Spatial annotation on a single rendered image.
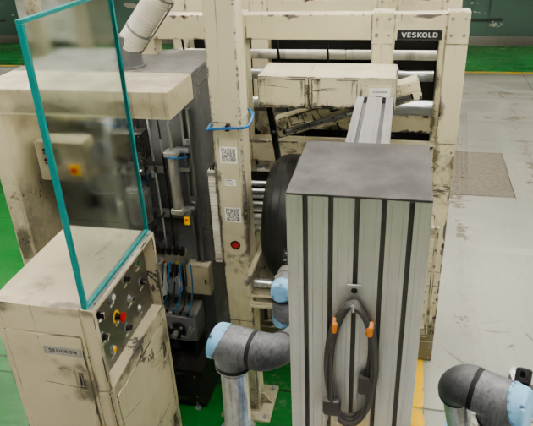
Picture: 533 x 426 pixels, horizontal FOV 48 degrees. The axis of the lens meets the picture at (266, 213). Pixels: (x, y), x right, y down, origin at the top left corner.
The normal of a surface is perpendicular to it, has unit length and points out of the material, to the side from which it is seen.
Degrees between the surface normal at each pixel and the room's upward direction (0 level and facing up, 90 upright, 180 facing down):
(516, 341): 0
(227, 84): 90
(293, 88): 90
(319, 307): 90
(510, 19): 90
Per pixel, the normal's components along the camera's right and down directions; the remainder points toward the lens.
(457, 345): -0.04, -0.88
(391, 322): -0.21, 0.47
